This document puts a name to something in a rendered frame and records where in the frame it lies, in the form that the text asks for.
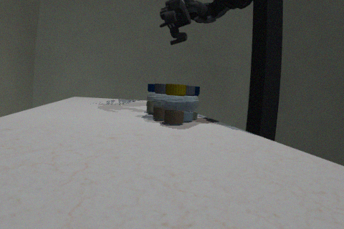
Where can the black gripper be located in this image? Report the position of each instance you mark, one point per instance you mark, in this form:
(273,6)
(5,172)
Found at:
(174,22)

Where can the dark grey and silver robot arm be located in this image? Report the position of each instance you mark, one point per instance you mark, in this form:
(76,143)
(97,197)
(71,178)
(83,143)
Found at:
(201,13)

